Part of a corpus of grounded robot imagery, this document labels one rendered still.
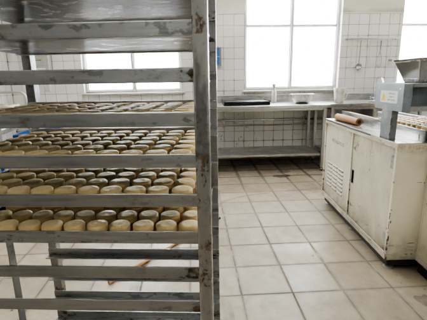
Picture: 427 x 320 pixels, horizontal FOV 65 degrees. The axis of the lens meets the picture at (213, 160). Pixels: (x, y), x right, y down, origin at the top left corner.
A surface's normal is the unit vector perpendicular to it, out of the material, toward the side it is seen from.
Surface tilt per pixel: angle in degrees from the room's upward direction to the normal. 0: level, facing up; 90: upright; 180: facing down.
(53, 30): 90
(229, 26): 90
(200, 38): 90
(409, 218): 90
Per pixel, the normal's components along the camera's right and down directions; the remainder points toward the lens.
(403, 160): 0.00, 0.23
